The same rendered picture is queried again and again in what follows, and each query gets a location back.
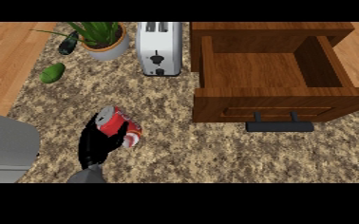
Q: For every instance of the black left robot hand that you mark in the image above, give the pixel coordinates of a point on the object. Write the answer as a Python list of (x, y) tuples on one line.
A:
[(93, 145)]

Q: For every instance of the red soda can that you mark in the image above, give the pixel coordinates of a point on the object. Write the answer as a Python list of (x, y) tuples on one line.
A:
[(120, 125)]

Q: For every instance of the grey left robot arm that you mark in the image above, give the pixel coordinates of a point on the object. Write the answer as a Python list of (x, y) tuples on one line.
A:
[(87, 175)]

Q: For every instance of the open wooden drawer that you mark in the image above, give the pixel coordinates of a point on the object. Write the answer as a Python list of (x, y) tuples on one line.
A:
[(275, 79)]

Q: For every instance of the grey rounded appliance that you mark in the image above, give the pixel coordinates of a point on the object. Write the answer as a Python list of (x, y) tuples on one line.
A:
[(17, 148)]

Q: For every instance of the green avocado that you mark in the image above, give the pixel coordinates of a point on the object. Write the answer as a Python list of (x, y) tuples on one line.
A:
[(52, 73)]

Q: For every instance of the dark green glass bottle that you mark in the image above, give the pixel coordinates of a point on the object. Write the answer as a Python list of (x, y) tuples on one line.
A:
[(68, 44)]

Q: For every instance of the silver toaster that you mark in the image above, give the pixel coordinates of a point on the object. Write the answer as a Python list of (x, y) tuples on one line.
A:
[(158, 49)]

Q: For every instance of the green plant in white pot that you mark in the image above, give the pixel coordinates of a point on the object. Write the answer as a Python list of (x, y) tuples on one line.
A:
[(104, 38)]

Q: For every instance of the wooden cabinet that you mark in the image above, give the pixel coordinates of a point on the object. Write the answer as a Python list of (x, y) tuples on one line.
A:
[(271, 31)]

